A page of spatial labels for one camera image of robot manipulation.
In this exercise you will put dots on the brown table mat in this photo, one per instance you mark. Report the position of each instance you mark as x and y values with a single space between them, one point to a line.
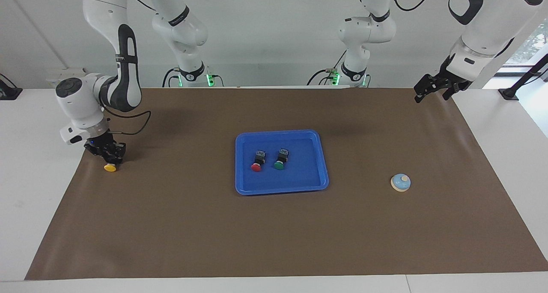
274 233

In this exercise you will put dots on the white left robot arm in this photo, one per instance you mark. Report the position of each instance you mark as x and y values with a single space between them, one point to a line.
368 27

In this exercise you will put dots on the black stand with foot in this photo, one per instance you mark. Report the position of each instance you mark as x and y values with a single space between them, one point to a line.
509 94

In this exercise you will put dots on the black clamp mount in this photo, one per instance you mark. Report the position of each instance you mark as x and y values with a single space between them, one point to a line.
8 94

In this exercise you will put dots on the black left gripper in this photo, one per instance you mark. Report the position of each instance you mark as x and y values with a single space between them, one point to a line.
454 81

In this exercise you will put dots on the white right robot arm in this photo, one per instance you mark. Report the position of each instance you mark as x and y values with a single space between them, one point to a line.
81 100

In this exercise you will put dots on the red push button switch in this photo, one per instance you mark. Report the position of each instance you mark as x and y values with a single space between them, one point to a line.
256 167

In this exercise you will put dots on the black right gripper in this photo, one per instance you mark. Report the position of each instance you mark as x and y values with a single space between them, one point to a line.
99 144

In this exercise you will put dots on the green push button switch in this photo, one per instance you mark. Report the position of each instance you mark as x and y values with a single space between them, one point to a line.
278 165

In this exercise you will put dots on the yellow push button switch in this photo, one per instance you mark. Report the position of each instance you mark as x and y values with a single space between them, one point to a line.
110 168

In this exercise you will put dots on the light blue desk bell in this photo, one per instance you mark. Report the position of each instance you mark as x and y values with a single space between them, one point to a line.
400 182

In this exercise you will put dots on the blue plastic tray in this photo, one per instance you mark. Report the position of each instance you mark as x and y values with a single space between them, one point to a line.
299 177

